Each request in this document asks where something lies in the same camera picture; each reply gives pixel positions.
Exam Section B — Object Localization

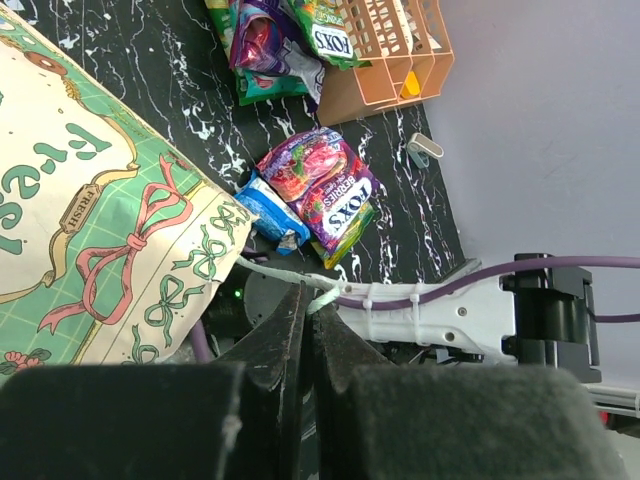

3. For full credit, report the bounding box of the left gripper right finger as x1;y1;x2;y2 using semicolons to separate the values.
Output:
312;307;397;479

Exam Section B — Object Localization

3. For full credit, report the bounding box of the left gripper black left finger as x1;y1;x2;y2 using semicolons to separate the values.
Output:
199;284;308;479

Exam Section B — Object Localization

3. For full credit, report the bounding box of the yellow green Fox's packet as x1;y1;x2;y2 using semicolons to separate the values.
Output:
311;201;374;269

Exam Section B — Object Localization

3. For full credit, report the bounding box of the blue snack packet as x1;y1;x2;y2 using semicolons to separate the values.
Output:
235;171;311;255

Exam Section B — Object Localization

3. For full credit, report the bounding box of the purple Fox's berries packet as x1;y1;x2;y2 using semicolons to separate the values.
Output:
257;127;379;255

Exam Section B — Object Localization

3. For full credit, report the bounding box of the green paper bag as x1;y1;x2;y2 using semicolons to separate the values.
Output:
1;8;258;380

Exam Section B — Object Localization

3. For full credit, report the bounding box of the teal Fox's candy bag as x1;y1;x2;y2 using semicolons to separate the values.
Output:
233;69;308;106

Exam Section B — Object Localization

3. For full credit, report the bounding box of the purple snack packet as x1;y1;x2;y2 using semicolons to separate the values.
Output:
230;1;325;111

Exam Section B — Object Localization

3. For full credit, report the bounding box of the green snack packet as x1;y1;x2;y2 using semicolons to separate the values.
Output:
205;0;236;56

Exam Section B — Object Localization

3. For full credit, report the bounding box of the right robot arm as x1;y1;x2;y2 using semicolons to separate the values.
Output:
203;254;602;384

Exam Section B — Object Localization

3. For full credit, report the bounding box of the grey white clip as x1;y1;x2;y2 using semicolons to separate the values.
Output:
406;133;444;169

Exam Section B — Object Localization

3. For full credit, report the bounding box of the yellow object in organizer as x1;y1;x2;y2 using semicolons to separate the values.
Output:
400;70;421;100

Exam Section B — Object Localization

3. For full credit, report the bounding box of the orange file organizer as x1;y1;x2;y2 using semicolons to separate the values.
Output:
317;0;454;126

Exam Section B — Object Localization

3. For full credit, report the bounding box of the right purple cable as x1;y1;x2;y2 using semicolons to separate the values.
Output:
189;255;640;361

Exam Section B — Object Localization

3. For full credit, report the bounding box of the aluminium frame rail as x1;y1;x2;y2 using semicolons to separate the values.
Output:
584;384;639;419

